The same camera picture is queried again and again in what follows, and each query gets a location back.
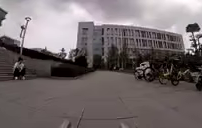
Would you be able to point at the row of trees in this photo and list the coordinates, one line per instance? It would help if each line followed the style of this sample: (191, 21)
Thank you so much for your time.
(129, 58)

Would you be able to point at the street lamp pole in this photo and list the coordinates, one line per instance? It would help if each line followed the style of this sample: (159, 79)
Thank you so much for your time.
(23, 33)

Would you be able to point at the robot's own part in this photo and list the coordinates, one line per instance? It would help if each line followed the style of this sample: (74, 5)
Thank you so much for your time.
(65, 124)

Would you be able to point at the tall pruned tree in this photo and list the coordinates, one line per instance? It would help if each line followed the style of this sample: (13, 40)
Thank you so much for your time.
(197, 41)

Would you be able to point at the grey paved plaza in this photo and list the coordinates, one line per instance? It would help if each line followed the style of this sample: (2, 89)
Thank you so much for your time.
(102, 96)

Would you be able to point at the large grey multi-storey building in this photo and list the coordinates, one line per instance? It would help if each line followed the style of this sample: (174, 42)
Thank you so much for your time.
(129, 41)

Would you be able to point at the dark hedge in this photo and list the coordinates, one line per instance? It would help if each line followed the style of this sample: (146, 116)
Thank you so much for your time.
(67, 70)

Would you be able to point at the row of parked bicycles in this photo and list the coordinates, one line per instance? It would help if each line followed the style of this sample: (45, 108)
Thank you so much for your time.
(170, 73)

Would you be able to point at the person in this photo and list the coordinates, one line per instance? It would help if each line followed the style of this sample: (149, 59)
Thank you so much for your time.
(19, 69)

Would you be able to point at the grey retaining wall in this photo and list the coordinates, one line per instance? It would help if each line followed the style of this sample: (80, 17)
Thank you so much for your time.
(39, 65)

